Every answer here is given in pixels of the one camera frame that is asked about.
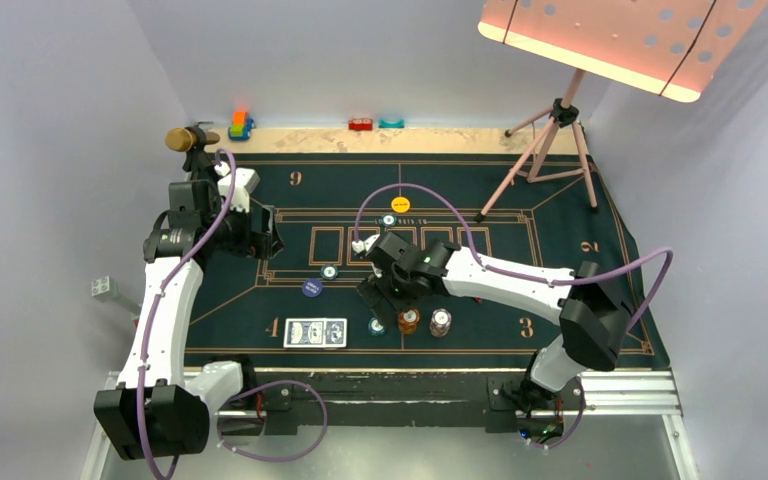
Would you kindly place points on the pink blue chip stack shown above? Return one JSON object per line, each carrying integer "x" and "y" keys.
{"x": 440, "y": 322}

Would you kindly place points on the yellow dealer button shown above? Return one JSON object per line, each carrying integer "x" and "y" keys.
{"x": 400, "y": 204}

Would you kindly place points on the dark green poker mat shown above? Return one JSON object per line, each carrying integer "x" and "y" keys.
{"x": 323, "y": 201}

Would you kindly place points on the grey lego brick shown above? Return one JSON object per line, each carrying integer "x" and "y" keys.
{"x": 104, "y": 289}

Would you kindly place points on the red toy block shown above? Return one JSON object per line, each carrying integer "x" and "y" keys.
{"x": 361, "y": 124}

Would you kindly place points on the orange red chip stack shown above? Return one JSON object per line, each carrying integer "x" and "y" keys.
{"x": 408, "y": 321}

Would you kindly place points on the teal toy block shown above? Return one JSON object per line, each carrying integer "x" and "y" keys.
{"x": 391, "y": 122}

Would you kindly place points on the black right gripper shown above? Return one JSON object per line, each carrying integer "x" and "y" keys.
{"x": 372, "y": 293}

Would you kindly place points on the pink music stand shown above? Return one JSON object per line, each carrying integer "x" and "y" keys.
{"x": 667, "y": 48}

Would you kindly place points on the blue white card deck box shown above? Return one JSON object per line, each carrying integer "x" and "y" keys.
{"x": 315, "y": 333}

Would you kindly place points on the gold microphone on stand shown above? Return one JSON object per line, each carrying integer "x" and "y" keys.
{"x": 192, "y": 141}

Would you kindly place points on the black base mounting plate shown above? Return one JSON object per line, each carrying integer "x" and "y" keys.
{"x": 491, "y": 400}

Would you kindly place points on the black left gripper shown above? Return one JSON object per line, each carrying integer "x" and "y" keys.
{"x": 254, "y": 243}

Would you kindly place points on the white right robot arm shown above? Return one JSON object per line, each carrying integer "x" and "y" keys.
{"x": 590, "y": 312}

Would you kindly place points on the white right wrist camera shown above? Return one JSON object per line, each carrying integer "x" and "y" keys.
{"x": 362, "y": 247}

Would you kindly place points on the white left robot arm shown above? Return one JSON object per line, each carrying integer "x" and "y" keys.
{"x": 152, "y": 405}

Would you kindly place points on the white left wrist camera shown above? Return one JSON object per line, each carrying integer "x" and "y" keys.
{"x": 246, "y": 181}

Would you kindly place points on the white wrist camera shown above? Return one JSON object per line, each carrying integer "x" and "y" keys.
{"x": 362, "y": 247}
{"x": 246, "y": 181}

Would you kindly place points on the purple small blind button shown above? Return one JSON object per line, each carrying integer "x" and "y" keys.
{"x": 312, "y": 287}

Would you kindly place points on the orange green toy block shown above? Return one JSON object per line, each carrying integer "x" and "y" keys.
{"x": 241, "y": 126}

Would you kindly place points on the green blue chip stack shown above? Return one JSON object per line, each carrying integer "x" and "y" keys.
{"x": 375, "y": 327}

